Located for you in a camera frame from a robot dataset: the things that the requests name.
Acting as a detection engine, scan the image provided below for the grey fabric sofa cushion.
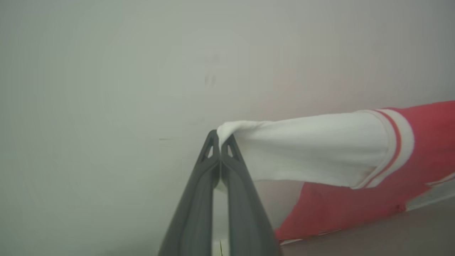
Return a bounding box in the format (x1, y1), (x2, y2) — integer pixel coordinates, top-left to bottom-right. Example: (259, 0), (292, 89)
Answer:
(281, 197), (455, 256)

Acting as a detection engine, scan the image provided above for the red and white jersey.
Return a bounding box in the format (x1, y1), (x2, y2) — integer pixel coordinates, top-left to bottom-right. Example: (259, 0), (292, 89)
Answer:
(216, 100), (455, 246)

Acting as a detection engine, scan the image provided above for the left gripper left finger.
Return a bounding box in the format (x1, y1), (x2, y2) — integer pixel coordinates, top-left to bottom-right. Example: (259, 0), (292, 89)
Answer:
(158, 129), (221, 256)

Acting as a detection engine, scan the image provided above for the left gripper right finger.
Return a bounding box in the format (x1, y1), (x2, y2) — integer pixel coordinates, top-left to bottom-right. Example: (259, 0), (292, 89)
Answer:
(220, 134), (283, 256)

